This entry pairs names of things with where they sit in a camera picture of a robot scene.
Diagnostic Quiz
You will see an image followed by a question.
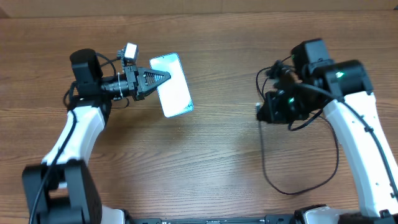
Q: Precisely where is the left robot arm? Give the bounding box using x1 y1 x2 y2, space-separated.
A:
22 48 171 223

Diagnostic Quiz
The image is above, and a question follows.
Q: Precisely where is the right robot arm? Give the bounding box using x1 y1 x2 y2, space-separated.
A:
256 39 397 223

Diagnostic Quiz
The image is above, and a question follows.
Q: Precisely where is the Samsung Galaxy smartphone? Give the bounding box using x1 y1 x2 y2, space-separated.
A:
149 53 194 118

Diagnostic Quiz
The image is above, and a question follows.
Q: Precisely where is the black USB-C charging cable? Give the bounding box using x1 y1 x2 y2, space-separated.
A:
255 55 340 196

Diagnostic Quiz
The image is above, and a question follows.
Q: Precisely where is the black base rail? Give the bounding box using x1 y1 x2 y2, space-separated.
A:
127 214 300 224

